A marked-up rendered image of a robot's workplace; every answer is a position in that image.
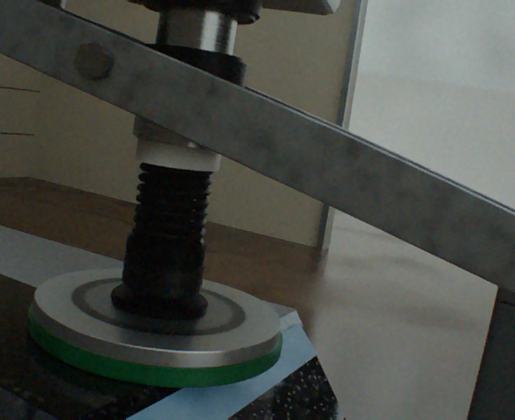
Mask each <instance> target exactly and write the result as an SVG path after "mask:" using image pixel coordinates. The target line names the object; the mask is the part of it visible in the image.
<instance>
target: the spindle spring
mask: <svg viewBox="0 0 515 420"><path fill-rule="evenodd" d="M139 166H140V169H141V170H142V171H144V172H142V173H139V175H138V178H139V180H140V181H142V182H144V183H140V184H139V185H137V191H139V192H140V193H139V194H137V195H136V200H137V201H138V202H140V204H137V205H136V206H135V211H136V212H138V213H137V214H135V215H134V218H133V220H134V222H135V223H136V224H135V225H134V226H133V227H132V232H133V233H134V234H136V235H139V236H141V237H144V238H150V239H154V240H161V242H193V241H194V243H193V244H197V245H203V244H204V242H203V239H202V237H203V236H204V235H205V229H203V227H204V226H205V225H206V223H207V221H206V219H205V218H204V217H206V216H207V215H208V209H207V208H206V207H208V205H209V204H210V200H209V198H208V197H207V196H209V195H210V194H211V188H210V187H209V186H210V185H211V184H212V177H211V176H209V175H211V174H213V171H191V170H183V169H176V168H170V167H164V166H158V164H150V163H145V162H141V164H140V165H139ZM155 173H156V174H163V175H172V176H185V177H197V178H169V177H161V176H155ZM153 185H159V186H175V187H196V188H195V189H190V190H187V189H171V188H162V187H156V186H153ZM152 195H153V196H159V197H167V198H178V199H195V200H173V199H157V198H152ZM151 207H161V208H170V209H194V210H196V211H168V210H159V209H154V208H151ZM149 217H150V218H156V219H163V220H174V221H191V222H169V221H160V220H149ZM193 220H195V221H193ZM148 227H150V228H154V229H159V230H169V231H189V233H166V232H157V231H152V230H147V229H148ZM191 230H193V231H195V232H191Z"/></svg>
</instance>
